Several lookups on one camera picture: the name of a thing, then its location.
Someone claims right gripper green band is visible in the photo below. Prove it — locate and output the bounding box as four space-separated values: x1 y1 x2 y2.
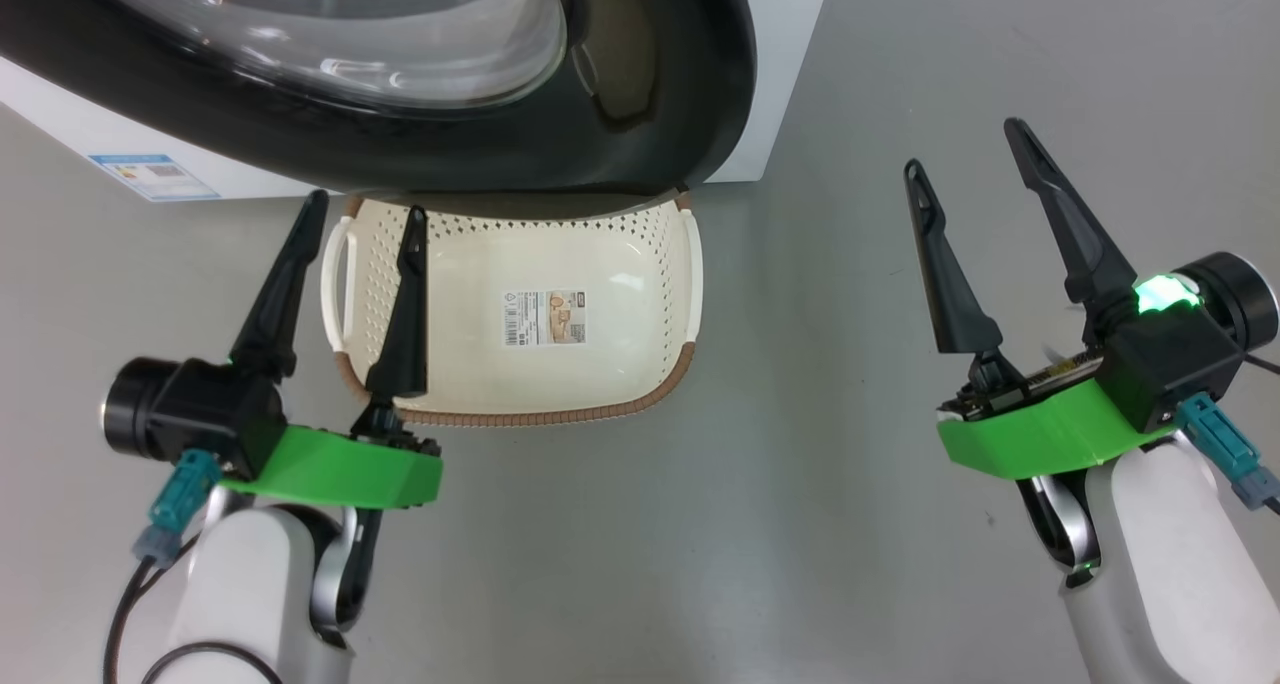
904 117 1279 480

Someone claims blue energy label sticker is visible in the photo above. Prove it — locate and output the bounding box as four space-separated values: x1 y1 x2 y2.
88 152 221 203

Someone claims basket product label sticker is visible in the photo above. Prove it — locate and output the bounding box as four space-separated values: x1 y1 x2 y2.
503 289 588 348

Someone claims white front-load washing machine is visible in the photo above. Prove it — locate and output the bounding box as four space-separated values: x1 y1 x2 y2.
0 0 836 203

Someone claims cream perforated laundry basket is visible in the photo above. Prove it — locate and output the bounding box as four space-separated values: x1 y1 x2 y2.
320 192 704 427

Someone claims black washing machine glass door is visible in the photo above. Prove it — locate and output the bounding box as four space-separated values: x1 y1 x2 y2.
0 0 758 221

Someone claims right arm black cable teal connector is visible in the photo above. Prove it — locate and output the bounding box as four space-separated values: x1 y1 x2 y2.
1178 352 1280 513

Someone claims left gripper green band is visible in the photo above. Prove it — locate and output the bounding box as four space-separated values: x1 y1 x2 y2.
103 190 444 510

